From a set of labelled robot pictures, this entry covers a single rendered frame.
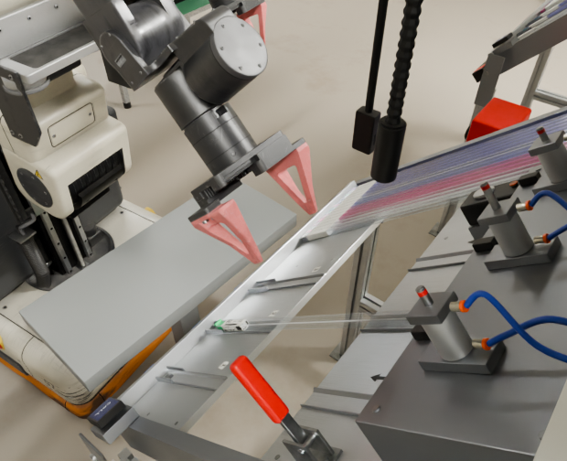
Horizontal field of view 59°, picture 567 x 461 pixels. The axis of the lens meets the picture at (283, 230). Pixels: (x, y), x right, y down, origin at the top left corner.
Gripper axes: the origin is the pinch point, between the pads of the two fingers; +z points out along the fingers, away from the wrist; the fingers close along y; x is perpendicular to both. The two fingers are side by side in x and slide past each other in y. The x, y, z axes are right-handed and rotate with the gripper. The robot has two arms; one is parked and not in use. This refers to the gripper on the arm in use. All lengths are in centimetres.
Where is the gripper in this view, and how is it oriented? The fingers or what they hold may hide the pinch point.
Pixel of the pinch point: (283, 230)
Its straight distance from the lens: 55.2
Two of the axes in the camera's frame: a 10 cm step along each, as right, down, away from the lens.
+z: 5.6, 8.1, 1.8
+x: -5.5, 1.9, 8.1
